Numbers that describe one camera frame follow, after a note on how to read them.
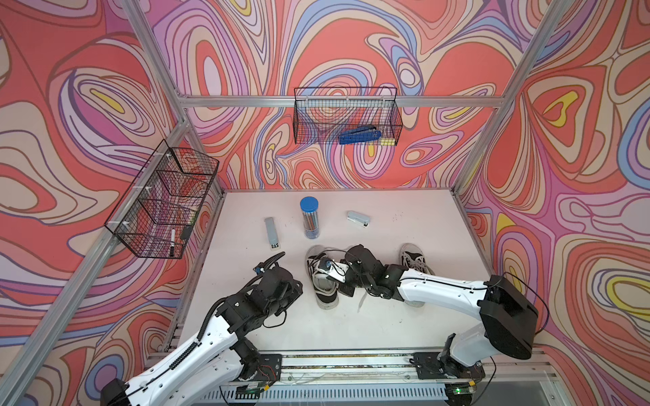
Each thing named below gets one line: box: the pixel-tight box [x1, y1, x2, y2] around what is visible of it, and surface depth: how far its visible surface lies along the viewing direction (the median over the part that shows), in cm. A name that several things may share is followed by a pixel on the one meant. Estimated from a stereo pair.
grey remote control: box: [264, 216, 281, 252], surface depth 101 cm
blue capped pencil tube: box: [299, 196, 320, 240], surface depth 92 cm
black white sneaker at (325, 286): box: [305, 244, 347, 310], surface depth 84 cm
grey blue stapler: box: [346, 210, 371, 229], surface depth 108 cm
